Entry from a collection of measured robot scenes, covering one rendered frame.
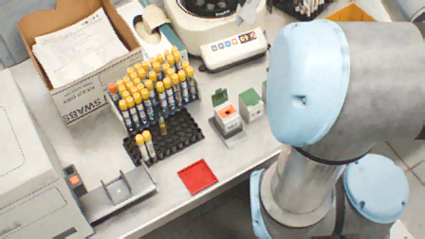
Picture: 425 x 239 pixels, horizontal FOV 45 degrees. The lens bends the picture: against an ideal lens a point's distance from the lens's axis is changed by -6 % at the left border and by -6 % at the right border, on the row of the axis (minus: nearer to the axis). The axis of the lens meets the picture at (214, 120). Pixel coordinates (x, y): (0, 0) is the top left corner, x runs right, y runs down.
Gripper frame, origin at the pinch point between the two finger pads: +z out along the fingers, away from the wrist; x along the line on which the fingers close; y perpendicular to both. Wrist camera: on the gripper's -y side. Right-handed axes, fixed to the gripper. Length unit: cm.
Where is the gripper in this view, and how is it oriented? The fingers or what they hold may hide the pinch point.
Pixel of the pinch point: (269, 15)
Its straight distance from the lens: 115.6
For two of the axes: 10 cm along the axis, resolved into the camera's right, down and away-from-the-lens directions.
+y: 3.4, 7.9, -5.2
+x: 9.4, -2.9, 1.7
